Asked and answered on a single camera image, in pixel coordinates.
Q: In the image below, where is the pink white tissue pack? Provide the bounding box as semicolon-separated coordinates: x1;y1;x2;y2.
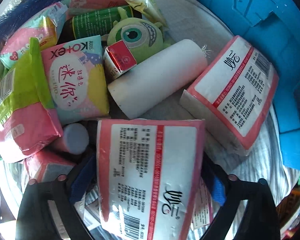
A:
96;119;205;239
180;36;279;156

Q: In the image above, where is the green pink sanitary pad pack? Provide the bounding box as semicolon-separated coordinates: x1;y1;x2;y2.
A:
0;38;63;163

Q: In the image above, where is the Kotex mini pad pack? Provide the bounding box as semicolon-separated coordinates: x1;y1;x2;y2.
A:
42;35;109;125

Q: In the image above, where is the white paper roll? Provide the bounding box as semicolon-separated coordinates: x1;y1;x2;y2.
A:
108;39;207;119

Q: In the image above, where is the small red white box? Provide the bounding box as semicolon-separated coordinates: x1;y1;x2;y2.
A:
103;40;137;81

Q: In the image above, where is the blue plastic storage crate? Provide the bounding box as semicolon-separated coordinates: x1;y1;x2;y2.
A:
174;0;300;174

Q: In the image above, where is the dark green can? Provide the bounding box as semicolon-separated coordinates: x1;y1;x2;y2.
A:
57;5;142;44

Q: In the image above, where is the green one-eyed monster plush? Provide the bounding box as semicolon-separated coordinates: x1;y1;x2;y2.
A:
107;7;171;63

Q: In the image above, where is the blue fuzzy duster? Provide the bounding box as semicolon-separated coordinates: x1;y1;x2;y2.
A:
0;0;86;53

